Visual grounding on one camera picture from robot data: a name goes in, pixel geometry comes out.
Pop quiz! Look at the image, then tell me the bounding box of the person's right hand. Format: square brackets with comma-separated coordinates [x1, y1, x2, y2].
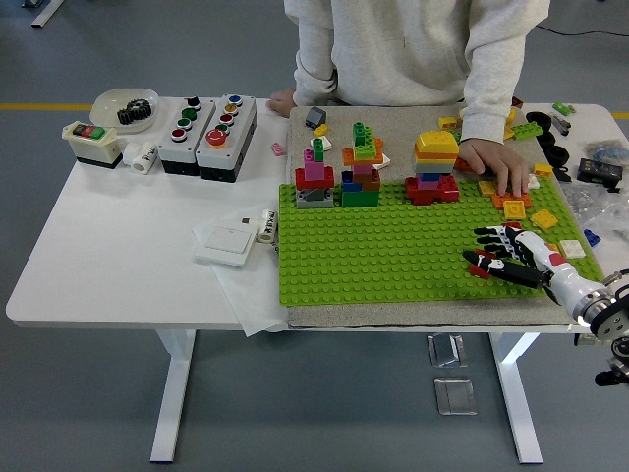
[267, 88, 299, 118]

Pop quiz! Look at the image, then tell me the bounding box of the person's left hand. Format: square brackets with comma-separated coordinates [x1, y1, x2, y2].
[456, 137, 532, 198]

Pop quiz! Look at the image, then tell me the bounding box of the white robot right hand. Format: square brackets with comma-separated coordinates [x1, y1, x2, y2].
[461, 223, 599, 319]

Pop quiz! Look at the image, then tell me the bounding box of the green studded baseplate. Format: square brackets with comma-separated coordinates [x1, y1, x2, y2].
[278, 179, 604, 307]

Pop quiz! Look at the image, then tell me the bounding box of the white flat brick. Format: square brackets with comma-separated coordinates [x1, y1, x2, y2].
[558, 239, 587, 261]

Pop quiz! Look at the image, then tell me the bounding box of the long green brick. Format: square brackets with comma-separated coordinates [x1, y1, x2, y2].
[510, 121, 543, 142]

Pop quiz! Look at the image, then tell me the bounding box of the yellow-topped layered brick tower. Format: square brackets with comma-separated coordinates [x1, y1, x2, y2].
[405, 130, 463, 207]

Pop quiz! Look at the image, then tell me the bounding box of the red pink green brick tower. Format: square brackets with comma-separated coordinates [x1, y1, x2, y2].
[294, 138, 337, 210]

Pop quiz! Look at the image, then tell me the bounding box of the green orange brown brick tower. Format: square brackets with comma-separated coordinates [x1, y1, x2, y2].
[340, 121, 387, 208]

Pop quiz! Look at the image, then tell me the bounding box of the emergency stop control box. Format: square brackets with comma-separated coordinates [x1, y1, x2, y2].
[195, 92, 259, 184]

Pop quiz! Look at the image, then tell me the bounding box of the grey metal tool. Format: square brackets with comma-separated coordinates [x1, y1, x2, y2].
[549, 111, 574, 138]

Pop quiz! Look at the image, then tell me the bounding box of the clear plastic bag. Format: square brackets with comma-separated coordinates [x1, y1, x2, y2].
[562, 179, 629, 247]

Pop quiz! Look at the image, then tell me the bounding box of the black electronic module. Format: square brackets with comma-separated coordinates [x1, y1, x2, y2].
[576, 157, 625, 194]

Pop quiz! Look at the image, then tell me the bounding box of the plastic bag with blue part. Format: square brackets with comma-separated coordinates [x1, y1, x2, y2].
[581, 139, 629, 164]

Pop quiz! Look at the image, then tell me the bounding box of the three-button control box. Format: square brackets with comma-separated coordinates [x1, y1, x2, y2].
[157, 94, 217, 177]

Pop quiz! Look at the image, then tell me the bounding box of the white table leg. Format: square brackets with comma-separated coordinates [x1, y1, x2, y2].
[149, 328, 198, 464]
[489, 332, 544, 464]

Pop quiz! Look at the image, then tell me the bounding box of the white printed pipe coupling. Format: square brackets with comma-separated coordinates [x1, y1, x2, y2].
[256, 207, 279, 244]

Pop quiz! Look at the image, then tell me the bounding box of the person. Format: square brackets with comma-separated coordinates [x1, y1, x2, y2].
[267, 0, 551, 198]

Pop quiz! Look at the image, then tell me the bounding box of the metal floor plate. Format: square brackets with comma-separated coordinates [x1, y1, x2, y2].
[426, 332, 468, 369]
[432, 376, 479, 417]

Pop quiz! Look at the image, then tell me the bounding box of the black gear stack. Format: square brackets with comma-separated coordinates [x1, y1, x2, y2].
[116, 97, 152, 125]

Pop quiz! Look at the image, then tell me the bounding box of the white pipe tee fitting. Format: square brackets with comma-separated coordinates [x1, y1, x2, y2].
[122, 141, 159, 175]

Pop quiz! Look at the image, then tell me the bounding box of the white shallow bowl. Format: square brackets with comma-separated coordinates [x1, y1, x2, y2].
[89, 87, 161, 135]

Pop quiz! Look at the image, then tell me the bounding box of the white paper sheet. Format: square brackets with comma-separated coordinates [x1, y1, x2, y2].
[191, 221, 292, 339]

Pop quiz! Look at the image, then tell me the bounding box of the white desk foot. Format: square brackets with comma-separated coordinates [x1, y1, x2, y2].
[29, 0, 66, 30]

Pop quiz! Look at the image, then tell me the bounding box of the white wall switch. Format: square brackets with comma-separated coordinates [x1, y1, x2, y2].
[195, 223, 257, 269]

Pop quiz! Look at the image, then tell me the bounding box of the black long floor cable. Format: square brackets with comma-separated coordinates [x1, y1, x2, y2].
[540, 24, 629, 38]

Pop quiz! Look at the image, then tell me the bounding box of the white red-green switch box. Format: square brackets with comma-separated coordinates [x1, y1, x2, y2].
[62, 120, 124, 171]

